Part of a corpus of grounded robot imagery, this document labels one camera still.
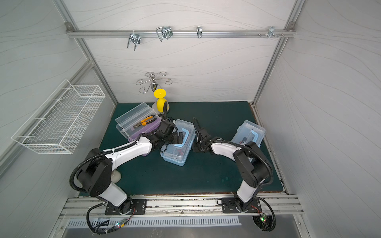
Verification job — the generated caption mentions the small blue toolbox clear lid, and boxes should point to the small blue toolbox clear lid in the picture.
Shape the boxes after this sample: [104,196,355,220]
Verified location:
[160,119,196,166]

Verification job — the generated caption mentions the purple toolbox clear lid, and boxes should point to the purple toolbox clear lid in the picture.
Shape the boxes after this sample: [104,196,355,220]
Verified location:
[115,103,161,142]

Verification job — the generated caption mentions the large blue toolbox clear lid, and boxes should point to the large blue toolbox clear lid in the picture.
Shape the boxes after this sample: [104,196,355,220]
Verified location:
[231,120,266,148]

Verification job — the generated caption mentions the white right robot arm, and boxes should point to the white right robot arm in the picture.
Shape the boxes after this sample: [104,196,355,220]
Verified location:
[192,118,274,211]

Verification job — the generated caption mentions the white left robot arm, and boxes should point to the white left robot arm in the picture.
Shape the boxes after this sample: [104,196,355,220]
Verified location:
[69,120,185,208]

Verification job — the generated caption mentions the orange black pliers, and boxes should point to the orange black pliers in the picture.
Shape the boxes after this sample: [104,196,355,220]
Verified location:
[134,115,157,128]

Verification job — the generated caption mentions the yellow plastic goblet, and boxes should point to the yellow plastic goblet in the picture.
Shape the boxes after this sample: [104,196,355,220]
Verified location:
[154,88,167,113]

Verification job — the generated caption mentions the silver hook stand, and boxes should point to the silver hook stand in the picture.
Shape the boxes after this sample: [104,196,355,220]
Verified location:
[136,71,173,94]

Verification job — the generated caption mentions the metal double hook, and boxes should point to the metal double hook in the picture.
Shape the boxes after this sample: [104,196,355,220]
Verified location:
[156,26,173,42]

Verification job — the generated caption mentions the small metal hook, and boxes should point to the small metal hook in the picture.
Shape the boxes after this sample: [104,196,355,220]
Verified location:
[196,26,202,39]

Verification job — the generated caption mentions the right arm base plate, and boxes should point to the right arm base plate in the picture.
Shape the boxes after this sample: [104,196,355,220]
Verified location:
[217,197,262,214]

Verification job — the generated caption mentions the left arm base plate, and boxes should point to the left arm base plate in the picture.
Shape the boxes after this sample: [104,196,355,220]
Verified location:
[105,199,147,216]

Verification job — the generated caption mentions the aluminium cross rail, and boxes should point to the aluminium cross rail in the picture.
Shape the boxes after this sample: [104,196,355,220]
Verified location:
[66,29,296,39]

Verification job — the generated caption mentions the white wire basket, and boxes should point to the white wire basket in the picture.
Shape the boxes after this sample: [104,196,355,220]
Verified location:
[12,79,106,155]

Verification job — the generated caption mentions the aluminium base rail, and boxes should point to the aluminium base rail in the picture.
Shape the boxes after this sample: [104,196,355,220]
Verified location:
[59,193,304,219]

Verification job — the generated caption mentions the metal bracket hook right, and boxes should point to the metal bracket hook right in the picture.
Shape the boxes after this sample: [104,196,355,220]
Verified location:
[258,26,284,38]

